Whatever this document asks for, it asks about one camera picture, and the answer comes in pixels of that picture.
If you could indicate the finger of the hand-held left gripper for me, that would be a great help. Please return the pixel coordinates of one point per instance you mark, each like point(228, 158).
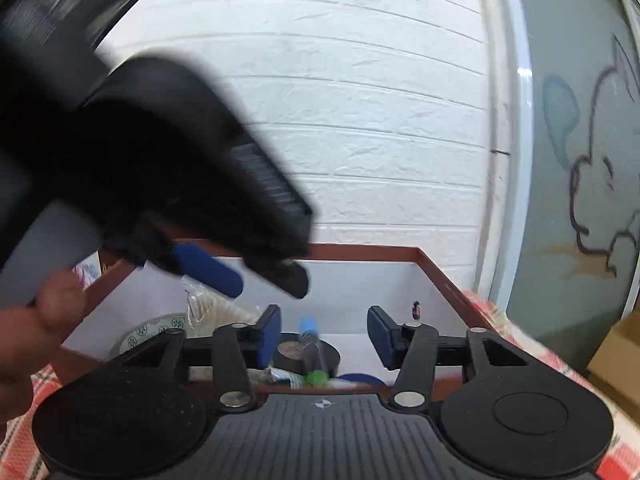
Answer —
point(285, 277)
point(210, 267)

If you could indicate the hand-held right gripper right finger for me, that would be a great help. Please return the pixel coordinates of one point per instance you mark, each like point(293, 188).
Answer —
point(380, 332)

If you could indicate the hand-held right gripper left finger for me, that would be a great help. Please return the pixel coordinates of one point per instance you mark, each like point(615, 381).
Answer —
point(270, 332)

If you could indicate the black tape roll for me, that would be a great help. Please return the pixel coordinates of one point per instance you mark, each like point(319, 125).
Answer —
point(290, 352)

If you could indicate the blue tape roll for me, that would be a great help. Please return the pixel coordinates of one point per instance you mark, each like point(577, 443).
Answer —
point(357, 377)

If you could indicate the brown storage box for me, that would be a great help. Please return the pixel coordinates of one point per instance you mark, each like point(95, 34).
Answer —
point(350, 285)

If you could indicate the white green printed tape roll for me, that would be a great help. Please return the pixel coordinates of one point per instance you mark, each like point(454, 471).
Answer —
point(150, 330)

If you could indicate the person's left hand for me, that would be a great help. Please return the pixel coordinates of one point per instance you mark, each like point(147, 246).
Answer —
point(30, 340)

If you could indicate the white printed packets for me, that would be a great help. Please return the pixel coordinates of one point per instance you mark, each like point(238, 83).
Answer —
point(87, 272)

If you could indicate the red plaid tablecloth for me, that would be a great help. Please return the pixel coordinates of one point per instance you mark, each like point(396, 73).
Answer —
point(550, 360)

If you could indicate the cardboard box on floor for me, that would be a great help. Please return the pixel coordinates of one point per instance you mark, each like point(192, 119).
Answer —
point(617, 360)

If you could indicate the frosted glass door with drawing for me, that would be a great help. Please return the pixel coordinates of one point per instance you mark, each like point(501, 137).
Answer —
point(580, 160)

